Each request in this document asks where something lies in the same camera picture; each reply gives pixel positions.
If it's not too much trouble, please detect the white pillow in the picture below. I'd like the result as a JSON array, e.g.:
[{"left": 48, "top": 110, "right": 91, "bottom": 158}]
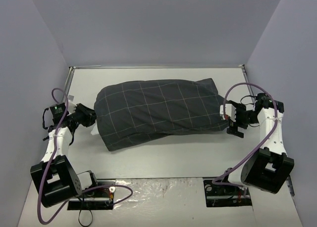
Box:
[{"left": 91, "top": 123, "right": 100, "bottom": 136}]

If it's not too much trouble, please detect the dark grey checked pillowcase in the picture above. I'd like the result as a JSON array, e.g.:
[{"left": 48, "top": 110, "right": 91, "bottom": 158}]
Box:
[{"left": 94, "top": 78, "right": 228, "bottom": 152}]

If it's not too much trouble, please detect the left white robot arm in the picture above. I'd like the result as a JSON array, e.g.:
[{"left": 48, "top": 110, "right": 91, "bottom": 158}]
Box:
[{"left": 30, "top": 103, "right": 100, "bottom": 208}]

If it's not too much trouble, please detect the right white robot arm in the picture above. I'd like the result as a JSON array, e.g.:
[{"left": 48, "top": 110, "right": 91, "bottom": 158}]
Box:
[{"left": 219, "top": 93, "right": 294, "bottom": 194}]

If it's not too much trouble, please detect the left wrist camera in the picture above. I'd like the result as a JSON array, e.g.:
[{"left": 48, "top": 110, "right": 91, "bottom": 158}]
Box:
[{"left": 67, "top": 95, "right": 76, "bottom": 114}]

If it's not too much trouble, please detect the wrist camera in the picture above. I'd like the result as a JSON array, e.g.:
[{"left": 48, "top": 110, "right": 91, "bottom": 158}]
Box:
[
  {"left": 219, "top": 101, "right": 239, "bottom": 122},
  {"left": 67, "top": 95, "right": 76, "bottom": 114}
]

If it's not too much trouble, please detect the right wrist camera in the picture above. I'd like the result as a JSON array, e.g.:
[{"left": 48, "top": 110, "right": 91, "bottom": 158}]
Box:
[{"left": 219, "top": 101, "right": 239, "bottom": 122}]

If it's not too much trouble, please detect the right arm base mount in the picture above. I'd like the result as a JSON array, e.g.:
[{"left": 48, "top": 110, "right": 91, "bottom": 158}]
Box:
[{"left": 203, "top": 179, "right": 252, "bottom": 208}]

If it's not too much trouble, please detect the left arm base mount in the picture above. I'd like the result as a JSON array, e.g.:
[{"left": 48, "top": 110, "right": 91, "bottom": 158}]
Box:
[{"left": 67, "top": 180, "right": 116, "bottom": 211}]

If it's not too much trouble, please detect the black cable loop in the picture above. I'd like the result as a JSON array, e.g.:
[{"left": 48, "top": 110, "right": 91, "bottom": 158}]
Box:
[{"left": 78, "top": 207, "right": 94, "bottom": 227}]

